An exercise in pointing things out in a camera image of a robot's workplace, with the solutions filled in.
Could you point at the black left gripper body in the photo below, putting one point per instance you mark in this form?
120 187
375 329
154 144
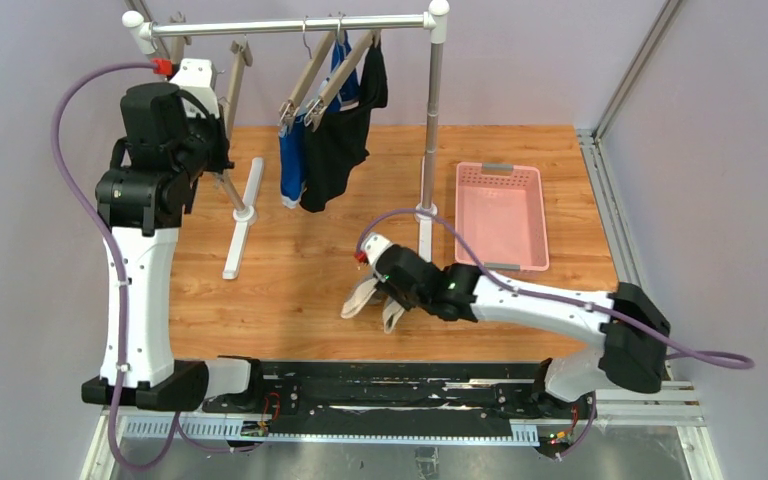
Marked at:
215 144

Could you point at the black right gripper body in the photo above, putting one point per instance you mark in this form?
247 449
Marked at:
392 285

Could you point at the grey white underwear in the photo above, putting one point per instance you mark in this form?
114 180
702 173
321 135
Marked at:
365 293

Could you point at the beige clip hanger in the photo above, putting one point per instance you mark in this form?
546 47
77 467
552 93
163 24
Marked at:
242 59

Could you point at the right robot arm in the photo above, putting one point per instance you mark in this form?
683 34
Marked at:
624 333

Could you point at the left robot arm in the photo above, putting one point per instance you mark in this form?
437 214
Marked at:
172 137

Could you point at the blue underwear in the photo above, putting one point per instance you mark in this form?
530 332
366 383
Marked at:
291 142

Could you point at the beige hanger with blue underwear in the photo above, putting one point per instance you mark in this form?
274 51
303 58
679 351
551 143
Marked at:
316 58

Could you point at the empty beige hanger left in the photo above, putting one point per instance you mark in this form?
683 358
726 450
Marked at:
176 48

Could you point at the beige hanger with black underwear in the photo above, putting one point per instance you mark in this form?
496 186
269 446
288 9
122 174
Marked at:
338 78

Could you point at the black underwear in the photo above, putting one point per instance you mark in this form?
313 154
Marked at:
339 143

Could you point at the pink plastic basket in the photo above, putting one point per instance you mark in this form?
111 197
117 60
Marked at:
500 213

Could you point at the metal clothes rack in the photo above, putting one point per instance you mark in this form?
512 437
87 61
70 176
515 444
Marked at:
148 37

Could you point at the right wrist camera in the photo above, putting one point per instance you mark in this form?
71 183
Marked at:
371 248

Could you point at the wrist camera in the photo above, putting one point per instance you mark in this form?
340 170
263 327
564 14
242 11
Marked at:
198 77
371 248

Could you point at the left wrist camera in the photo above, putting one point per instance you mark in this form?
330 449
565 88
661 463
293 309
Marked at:
198 77

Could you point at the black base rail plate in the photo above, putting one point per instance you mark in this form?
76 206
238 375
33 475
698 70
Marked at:
408 400

